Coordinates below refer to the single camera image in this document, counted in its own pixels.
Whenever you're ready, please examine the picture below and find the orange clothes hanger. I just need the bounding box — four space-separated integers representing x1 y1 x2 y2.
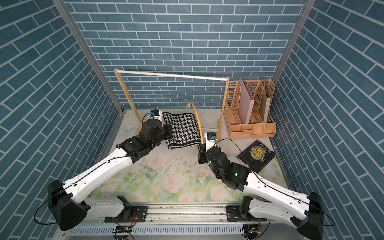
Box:
187 102 204 144

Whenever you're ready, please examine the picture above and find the black white houndstooth scarf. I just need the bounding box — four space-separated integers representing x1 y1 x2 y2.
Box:
163 112 201 150

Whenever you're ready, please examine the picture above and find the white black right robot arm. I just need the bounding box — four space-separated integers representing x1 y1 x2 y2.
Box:
198 144 326 240

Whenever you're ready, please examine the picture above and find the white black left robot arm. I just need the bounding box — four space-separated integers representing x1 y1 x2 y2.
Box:
46 118 173 231

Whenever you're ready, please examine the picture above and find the wooden clothes rack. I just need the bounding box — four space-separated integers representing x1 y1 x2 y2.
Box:
113 68 230 142

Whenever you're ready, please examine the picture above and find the floral table mat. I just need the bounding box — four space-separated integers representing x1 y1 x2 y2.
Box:
89 108 293 204

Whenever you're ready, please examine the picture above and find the black book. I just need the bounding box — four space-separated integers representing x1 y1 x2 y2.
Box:
237 140 276 174

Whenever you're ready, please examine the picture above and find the pink folder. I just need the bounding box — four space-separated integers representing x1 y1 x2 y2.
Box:
239 78 254 124

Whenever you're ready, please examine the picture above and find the tan folder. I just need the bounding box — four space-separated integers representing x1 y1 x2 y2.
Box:
260 79 272 123

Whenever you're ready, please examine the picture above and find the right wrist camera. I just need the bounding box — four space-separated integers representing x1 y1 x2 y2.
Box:
204 132 217 152

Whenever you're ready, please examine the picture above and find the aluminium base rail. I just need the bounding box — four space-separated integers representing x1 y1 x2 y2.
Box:
55 200 305 240

